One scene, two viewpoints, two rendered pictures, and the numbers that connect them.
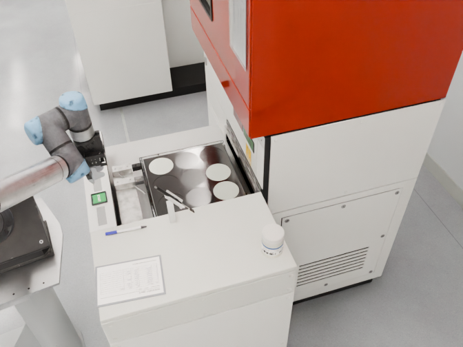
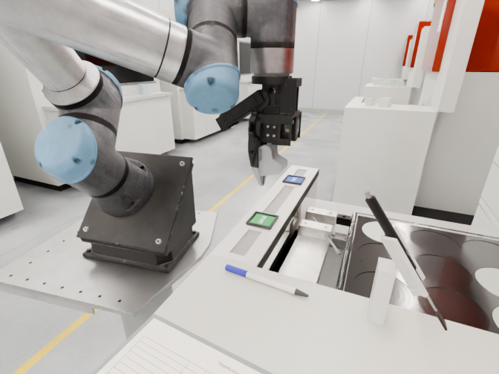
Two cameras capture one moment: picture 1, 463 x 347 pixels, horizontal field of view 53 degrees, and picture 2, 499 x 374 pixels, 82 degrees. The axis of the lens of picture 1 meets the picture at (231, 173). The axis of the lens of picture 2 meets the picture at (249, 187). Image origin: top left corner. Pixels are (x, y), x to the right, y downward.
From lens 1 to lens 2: 1.18 m
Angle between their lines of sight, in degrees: 39
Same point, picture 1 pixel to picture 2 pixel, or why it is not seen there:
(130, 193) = (316, 245)
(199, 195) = (452, 307)
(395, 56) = not seen: outside the picture
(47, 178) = (114, 17)
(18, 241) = (137, 225)
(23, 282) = (105, 284)
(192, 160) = (446, 245)
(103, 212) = (254, 239)
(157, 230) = (326, 319)
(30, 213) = (170, 199)
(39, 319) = not seen: hidden behind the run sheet
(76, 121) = (263, 14)
